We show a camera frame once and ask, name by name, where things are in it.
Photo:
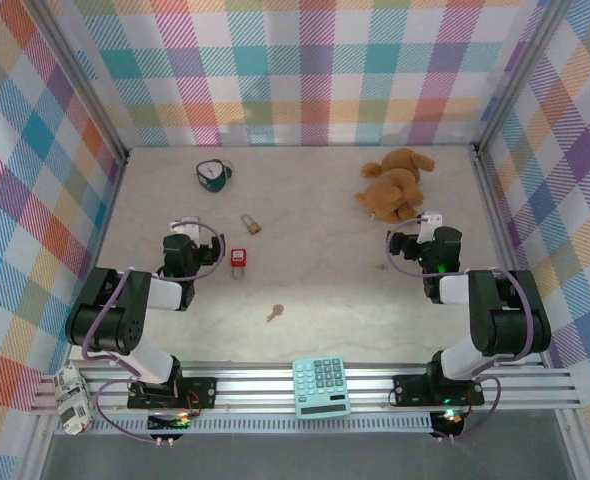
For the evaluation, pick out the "aluminium mounting rail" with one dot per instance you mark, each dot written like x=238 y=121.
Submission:
x=255 y=390

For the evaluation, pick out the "circuit board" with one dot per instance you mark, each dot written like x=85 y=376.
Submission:
x=170 y=424
x=450 y=425

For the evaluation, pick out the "brown teddy bear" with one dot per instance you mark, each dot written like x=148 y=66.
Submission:
x=395 y=190

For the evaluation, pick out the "right circuit board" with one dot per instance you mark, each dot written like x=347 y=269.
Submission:
x=450 y=425

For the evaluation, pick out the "left circuit board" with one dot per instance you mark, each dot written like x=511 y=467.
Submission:
x=170 y=424

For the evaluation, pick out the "aluminium frame post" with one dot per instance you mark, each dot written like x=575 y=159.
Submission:
x=82 y=80
x=515 y=75

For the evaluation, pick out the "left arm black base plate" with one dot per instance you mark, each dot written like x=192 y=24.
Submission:
x=202 y=390

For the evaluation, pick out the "aluminium side rail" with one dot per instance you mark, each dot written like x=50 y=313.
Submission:
x=507 y=250

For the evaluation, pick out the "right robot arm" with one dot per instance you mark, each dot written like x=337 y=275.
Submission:
x=505 y=320

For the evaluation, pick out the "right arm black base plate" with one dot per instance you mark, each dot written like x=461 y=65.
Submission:
x=410 y=390

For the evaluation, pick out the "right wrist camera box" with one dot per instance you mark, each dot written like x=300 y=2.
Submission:
x=431 y=220

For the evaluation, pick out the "teal calculator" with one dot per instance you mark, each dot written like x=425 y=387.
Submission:
x=320 y=390

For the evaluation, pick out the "small key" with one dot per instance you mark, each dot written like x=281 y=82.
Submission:
x=380 y=266

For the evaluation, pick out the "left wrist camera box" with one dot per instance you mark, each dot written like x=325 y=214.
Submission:
x=187 y=225

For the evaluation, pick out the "brass padlock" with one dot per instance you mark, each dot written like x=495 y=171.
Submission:
x=254 y=229

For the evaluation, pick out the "newspaper print wrapped bundle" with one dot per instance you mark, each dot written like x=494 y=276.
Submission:
x=74 y=402

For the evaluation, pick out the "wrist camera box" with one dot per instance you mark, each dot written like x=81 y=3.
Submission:
x=187 y=225
x=431 y=220

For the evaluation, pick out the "red padlock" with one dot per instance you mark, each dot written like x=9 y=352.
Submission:
x=236 y=257

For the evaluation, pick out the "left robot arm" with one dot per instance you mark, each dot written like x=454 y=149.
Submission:
x=105 y=320

